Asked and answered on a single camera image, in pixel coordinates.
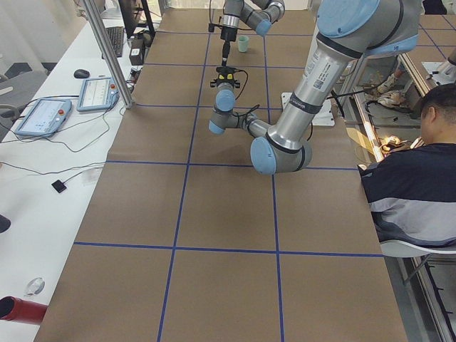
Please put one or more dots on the white chair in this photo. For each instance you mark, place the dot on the white chair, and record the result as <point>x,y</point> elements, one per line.
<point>400,249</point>

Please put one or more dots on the black keyboard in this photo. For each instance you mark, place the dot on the black keyboard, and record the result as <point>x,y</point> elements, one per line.
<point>116,37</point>

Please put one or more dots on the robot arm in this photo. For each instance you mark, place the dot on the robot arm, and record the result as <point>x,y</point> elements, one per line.
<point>259,20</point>
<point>345,31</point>

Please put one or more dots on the green plastic cup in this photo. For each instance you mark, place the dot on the green plastic cup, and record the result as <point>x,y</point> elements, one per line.
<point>243,44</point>

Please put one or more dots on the aluminium frame post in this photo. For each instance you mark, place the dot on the aluminium frame post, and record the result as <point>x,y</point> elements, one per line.
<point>107,51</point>

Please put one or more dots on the teach pendant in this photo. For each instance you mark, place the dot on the teach pendant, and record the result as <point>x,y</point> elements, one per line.
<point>45,117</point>
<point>97,94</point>

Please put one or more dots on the red cylinder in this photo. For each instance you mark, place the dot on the red cylinder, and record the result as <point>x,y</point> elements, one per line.
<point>22,311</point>

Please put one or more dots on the seated person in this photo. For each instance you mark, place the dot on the seated person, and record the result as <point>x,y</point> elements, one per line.
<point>411,193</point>

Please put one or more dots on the black computer mouse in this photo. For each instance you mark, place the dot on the black computer mouse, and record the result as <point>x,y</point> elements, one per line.
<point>81,74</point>

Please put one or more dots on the teach pendant near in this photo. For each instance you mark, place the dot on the teach pendant near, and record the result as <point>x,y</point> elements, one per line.
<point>45,117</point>

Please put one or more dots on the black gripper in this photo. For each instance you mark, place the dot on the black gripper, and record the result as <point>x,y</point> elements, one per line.
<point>226,34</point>
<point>218,83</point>

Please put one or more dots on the teach pendant far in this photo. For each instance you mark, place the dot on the teach pendant far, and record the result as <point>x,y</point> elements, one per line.
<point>97,94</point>

